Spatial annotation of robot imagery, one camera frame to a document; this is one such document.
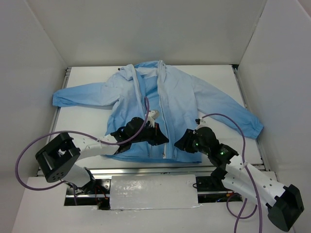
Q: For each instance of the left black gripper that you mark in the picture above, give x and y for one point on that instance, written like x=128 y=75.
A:
x=154 y=135

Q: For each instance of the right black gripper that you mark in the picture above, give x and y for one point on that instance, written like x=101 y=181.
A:
x=185 y=141

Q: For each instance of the light blue zip jacket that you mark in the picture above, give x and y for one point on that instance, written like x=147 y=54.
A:
x=179 y=97

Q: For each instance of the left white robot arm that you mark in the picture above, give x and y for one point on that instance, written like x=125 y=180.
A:
x=58 y=158

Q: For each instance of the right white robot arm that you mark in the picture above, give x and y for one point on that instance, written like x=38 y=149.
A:
x=283 y=203

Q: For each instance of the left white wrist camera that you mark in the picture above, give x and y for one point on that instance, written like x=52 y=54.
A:
x=152 y=116

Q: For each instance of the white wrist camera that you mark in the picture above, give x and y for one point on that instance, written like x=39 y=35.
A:
x=152 y=116
x=200 y=123

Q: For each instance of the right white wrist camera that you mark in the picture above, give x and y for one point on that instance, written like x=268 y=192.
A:
x=200 y=123

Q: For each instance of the aluminium rail frame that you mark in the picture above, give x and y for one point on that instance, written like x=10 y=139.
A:
x=105 y=162

